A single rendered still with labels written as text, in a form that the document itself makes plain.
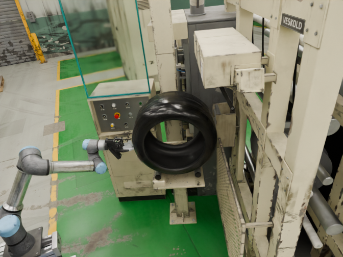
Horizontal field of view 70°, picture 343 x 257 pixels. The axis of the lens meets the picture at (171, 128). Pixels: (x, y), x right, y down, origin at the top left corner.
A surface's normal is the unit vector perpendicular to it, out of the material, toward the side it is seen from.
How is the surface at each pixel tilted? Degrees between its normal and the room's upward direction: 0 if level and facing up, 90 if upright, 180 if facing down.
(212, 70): 90
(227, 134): 90
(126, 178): 90
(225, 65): 90
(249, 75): 72
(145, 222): 0
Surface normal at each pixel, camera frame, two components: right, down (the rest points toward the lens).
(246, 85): -0.04, 0.23
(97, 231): -0.10, -0.85
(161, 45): -0.01, 0.52
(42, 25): 0.37, 0.45
